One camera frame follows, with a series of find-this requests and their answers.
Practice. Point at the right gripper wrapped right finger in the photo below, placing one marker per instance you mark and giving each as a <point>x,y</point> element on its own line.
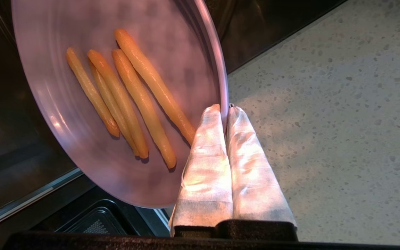
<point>252,173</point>

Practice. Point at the right gripper wrapped left finger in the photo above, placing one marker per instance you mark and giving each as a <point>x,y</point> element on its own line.
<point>207,173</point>

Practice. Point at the purple plate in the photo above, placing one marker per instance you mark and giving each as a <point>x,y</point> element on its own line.
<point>47,69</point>

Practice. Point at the silver microwave oven body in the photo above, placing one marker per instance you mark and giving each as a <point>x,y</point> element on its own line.
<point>12,121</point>

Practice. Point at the golden bread stick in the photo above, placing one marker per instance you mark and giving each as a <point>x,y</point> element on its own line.
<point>143,107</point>
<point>153,81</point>
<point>118,104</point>
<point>127,143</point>

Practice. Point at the orange food sticks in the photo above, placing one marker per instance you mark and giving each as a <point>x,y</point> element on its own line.
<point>89,90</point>

